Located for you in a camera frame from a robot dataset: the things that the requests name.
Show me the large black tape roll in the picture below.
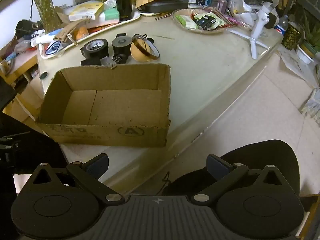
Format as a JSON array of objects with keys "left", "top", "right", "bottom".
[{"left": 80, "top": 38, "right": 108, "bottom": 60}]

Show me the beige drawstring pouch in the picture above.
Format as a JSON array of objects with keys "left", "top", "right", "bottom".
[{"left": 54, "top": 19, "right": 87, "bottom": 43}]

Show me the green wipes pack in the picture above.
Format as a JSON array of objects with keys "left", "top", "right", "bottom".
[{"left": 175, "top": 14, "right": 197, "bottom": 28}]

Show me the white tray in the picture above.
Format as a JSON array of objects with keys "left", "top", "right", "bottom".
[{"left": 37, "top": 11, "right": 142, "bottom": 60}]

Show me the blue white pouch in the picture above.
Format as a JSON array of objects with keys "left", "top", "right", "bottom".
[{"left": 45, "top": 40, "right": 63, "bottom": 55}]

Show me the orange packet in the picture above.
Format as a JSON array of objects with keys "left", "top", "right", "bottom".
[{"left": 75, "top": 26, "right": 89, "bottom": 40}]

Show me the green tissue pack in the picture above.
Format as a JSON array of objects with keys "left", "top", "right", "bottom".
[{"left": 99, "top": 7, "right": 120, "bottom": 24}]

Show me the black snack packet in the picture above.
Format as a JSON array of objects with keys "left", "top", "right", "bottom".
[{"left": 196, "top": 15, "right": 217, "bottom": 29}]

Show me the glass vase with dried flowers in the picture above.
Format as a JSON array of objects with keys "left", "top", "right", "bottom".
[{"left": 29, "top": 0, "right": 65, "bottom": 33}]

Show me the white plate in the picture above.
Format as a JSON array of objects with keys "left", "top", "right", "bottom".
[{"left": 137, "top": 10, "right": 175, "bottom": 17}]

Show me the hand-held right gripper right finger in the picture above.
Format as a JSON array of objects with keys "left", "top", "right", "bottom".
[{"left": 191, "top": 154, "right": 287, "bottom": 204}]

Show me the yellow white carton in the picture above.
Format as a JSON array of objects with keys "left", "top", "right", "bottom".
[{"left": 68, "top": 1, "right": 104, "bottom": 22}]

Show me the patterned glass jar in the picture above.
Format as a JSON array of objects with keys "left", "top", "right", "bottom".
[{"left": 282, "top": 22, "right": 302, "bottom": 50}]

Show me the white blue printed bag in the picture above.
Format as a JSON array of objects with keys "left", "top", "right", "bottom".
[{"left": 30, "top": 29, "right": 63, "bottom": 48}]

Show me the pink clear plastic sleeve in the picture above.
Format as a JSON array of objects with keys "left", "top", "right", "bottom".
[{"left": 225, "top": 15, "right": 250, "bottom": 28}]

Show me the white green packet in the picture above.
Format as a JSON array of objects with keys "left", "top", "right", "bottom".
[{"left": 194, "top": 12, "right": 225, "bottom": 27}]

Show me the black thermos bottle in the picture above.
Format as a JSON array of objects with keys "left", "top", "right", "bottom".
[{"left": 115, "top": 0, "right": 133, "bottom": 22}]

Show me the black office chair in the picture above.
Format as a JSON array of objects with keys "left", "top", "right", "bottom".
[{"left": 160, "top": 139, "right": 300, "bottom": 198}]

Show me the white gimbal tripod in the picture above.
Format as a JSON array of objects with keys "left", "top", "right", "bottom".
[{"left": 229, "top": 0, "right": 283, "bottom": 60}]

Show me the glass bowl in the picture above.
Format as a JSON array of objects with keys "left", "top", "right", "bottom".
[{"left": 171, "top": 8, "right": 232, "bottom": 34}]

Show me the black zip case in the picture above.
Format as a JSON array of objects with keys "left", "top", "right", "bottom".
[{"left": 144, "top": 0, "right": 189, "bottom": 14}]

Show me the blue cap soda bottle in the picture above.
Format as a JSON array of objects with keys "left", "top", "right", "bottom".
[{"left": 274, "top": 15, "right": 289, "bottom": 36}]

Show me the white plastic bag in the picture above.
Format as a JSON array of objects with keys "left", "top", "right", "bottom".
[{"left": 229, "top": 0, "right": 253, "bottom": 18}]

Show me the amber tape roll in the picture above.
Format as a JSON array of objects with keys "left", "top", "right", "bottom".
[{"left": 130, "top": 34, "right": 160, "bottom": 63}]

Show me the brown cardboard box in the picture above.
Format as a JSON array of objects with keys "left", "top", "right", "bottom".
[{"left": 35, "top": 63, "right": 172, "bottom": 148}]

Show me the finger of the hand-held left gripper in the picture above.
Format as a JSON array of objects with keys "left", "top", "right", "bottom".
[{"left": 0, "top": 135, "right": 18, "bottom": 168}]

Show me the grey fringed blanket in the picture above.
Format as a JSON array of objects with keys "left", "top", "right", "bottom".
[{"left": 300, "top": 89, "right": 320, "bottom": 125}]

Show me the clear plastic bag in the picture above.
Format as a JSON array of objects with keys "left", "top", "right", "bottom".
[{"left": 100, "top": 57, "right": 117, "bottom": 69}]

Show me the white potted plant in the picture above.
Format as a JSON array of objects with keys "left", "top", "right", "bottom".
[{"left": 296, "top": 12, "right": 320, "bottom": 64}]

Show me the grey round disc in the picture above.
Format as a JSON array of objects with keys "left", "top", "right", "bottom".
[{"left": 112, "top": 36, "right": 132, "bottom": 55}]

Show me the black power adapter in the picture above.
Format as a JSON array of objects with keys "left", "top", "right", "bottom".
[{"left": 112, "top": 54, "right": 131, "bottom": 65}]

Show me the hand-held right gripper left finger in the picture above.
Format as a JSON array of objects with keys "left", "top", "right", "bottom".
[{"left": 31, "top": 153, "right": 125, "bottom": 205}]

